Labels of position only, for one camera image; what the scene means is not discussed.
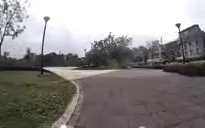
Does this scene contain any clump of leafy trees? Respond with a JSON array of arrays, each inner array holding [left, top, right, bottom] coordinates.
[[84, 32, 135, 68]]

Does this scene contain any pale paved path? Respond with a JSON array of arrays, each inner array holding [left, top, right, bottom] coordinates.
[[43, 65, 119, 81]]

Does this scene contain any row of dark trees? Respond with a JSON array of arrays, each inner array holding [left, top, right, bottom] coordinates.
[[0, 48, 88, 68]]

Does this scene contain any dark paved road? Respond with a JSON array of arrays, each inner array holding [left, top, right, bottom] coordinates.
[[68, 67, 205, 128]]

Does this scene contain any pale kerb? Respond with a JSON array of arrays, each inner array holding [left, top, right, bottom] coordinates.
[[51, 71, 82, 128]]

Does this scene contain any pale building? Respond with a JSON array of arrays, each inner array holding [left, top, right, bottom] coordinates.
[[146, 39, 164, 63]]

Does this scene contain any grass lawn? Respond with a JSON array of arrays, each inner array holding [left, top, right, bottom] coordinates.
[[0, 69, 78, 128]]

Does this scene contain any trimmed green hedge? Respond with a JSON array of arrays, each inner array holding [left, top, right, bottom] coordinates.
[[131, 59, 205, 77]]

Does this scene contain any long low hedge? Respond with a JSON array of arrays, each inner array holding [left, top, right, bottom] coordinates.
[[0, 64, 41, 72]]

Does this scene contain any grey multi-storey building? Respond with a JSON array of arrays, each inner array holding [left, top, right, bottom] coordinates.
[[163, 23, 205, 62]]

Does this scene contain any bare branching tree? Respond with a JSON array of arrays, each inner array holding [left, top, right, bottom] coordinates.
[[0, 0, 30, 58]]

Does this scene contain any leaning lamp post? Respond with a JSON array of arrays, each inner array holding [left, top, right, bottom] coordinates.
[[39, 15, 51, 76]]

